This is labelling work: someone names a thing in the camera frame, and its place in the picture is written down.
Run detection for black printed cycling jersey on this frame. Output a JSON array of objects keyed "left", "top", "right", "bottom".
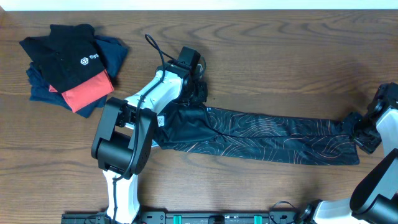
[{"left": 154, "top": 103, "right": 359, "bottom": 166}]

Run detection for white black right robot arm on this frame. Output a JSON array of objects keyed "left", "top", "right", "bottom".
[{"left": 298, "top": 83, "right": 397, "bottom": 224}]

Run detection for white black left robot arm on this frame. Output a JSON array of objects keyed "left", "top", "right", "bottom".
[{"left": 91, "top": 64, "right": 205, "bottom": 223}]

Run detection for navy folded shirt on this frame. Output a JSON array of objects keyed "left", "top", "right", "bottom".
[{"left": 26, "top": 35, "right": 128, "bottom": 118}]

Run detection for red folded shirt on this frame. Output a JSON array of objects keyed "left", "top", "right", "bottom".
[{"left": 61, "top": 70, "right": 114, "bottom": 113}]

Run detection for black folded polo shirt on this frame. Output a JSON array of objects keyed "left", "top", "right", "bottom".
[{"left": 20, "top": 24, "right": 104, "bottom": 93}]

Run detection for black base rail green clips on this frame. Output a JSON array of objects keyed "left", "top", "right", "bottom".
[{"left": 60, "top": 206, "right": 304, "bottom": 224}]

